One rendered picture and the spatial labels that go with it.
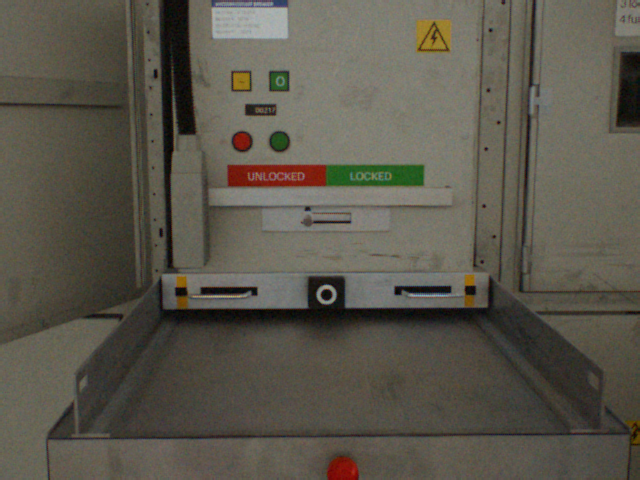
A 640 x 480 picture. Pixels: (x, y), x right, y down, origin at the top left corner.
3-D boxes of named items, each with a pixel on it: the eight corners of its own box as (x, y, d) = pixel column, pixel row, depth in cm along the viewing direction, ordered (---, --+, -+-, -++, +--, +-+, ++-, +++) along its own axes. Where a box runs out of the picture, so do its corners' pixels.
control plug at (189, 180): (204, 268, 111) (202, 151, 108) (172, 269, 111) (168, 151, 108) (211, 259, 119) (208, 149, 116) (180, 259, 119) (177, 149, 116)
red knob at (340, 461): (359, 495, 74) (359, 465, 74) (327, 495, 74) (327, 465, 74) (356, 474, 79) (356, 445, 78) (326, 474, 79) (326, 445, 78)
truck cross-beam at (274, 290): (488, 307, 123) (489, 272, 122) (162, 309, 122) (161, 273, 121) (480, 300, 128) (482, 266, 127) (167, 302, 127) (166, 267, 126)
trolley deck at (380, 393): (629, 481, 80) (632, 428, 79) (48, 487, 78) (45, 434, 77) (478, 316, 146) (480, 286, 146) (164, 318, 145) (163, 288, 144)
